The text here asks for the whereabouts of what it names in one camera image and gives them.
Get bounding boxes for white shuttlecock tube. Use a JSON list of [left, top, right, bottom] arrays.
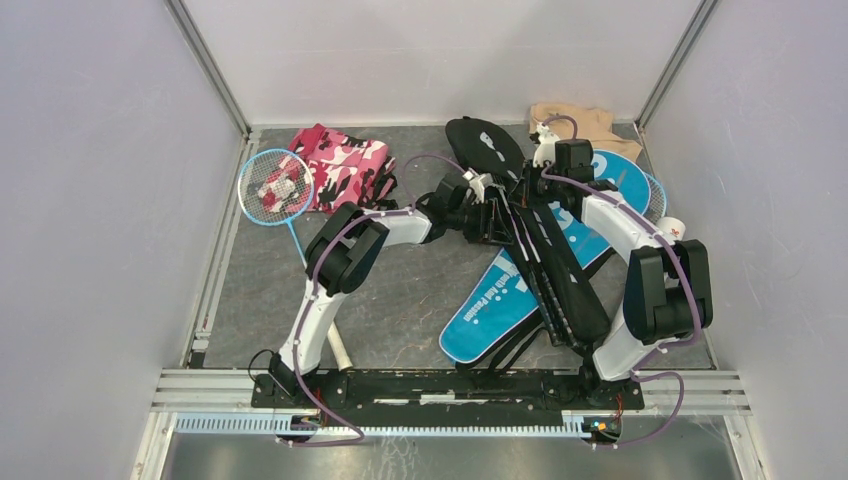
[[656, 216, 686, 240]]

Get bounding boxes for pink camouflage cloth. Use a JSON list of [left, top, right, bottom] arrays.
[[288, 124, 398, 213]]

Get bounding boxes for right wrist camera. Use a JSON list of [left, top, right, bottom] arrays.
[[532, 124, 561, 169]]

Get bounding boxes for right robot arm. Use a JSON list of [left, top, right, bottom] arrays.
[[528, 137, 712, 408]]

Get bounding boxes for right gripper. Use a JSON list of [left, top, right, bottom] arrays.
[[508, 160, 566, 209]]

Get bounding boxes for black Crossway racket cover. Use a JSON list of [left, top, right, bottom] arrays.
[[445, 117, 609, 353]]

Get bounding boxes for blue Sport racket cover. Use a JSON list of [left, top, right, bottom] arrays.
[[439, 150, 650, 364]]

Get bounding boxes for beige cloth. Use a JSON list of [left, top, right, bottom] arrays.
[[529, 103, 643, 162]]

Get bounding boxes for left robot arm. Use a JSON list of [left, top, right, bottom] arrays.
[[269, 170, 511, 408]]

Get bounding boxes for blue frame badminton racket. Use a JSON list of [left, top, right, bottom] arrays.
[[237, 148, 353, 375]]

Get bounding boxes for racket under blue cover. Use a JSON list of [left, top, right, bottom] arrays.
[[644, 172, 668, 223]]

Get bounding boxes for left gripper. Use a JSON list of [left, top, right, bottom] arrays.
[[446, 199, 513, 247]]

